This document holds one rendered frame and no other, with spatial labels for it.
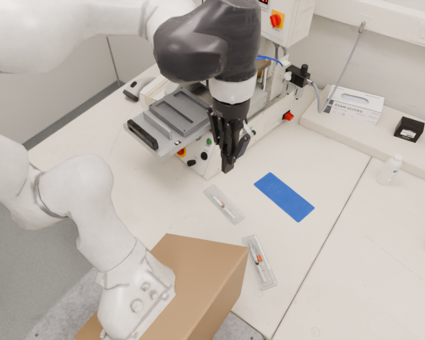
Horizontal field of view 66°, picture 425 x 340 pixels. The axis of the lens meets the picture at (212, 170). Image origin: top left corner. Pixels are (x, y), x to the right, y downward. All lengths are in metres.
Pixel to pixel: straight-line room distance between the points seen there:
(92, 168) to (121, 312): 0.32
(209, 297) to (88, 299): 0.51
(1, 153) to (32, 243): 1.62
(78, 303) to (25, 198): 0.50
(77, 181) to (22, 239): 1.64
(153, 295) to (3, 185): 0.39
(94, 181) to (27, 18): 0.31
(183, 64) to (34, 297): 1.76
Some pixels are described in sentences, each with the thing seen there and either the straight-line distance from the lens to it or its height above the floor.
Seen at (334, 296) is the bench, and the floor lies 0.75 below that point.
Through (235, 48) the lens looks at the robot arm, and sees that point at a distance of 0.55.
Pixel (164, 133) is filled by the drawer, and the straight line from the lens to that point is 1.15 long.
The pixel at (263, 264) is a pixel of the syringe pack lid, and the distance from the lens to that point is 1.11.
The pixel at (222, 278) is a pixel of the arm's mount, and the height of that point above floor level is 1.07.
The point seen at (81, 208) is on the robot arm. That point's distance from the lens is 0.71.
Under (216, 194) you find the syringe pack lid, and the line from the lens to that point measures 1.23.
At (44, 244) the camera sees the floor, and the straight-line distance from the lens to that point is 2.22.
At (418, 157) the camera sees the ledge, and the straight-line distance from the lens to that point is 1.55.
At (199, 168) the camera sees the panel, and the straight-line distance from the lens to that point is 1.30.
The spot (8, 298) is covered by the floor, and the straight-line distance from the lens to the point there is 2.17.
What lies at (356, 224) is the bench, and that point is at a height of 0.75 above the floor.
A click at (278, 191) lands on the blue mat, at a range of 1.29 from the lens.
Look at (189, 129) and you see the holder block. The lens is 1.15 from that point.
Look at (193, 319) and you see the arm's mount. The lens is 0.74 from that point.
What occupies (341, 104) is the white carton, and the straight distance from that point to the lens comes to 1.55.
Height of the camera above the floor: 1.79
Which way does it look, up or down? 51 degrees down
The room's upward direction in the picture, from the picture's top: straight up
